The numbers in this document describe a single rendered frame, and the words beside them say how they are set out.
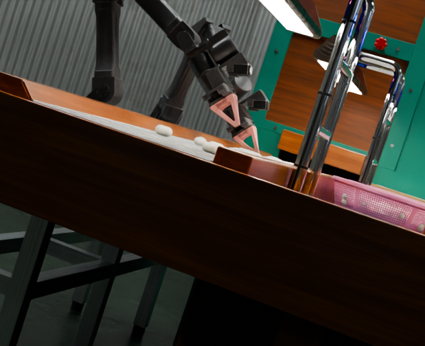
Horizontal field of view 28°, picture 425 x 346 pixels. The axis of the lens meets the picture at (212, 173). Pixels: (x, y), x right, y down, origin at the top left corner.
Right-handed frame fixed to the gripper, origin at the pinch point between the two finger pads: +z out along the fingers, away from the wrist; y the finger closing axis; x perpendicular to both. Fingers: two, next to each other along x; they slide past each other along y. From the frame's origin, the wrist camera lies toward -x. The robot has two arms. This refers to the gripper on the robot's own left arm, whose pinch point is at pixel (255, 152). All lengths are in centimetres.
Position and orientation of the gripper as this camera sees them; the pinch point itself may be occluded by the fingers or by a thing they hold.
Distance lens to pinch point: 245.2
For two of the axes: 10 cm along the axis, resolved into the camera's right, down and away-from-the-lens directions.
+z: 5.0, 8.5, -1.8
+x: -8.2, 5.2, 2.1
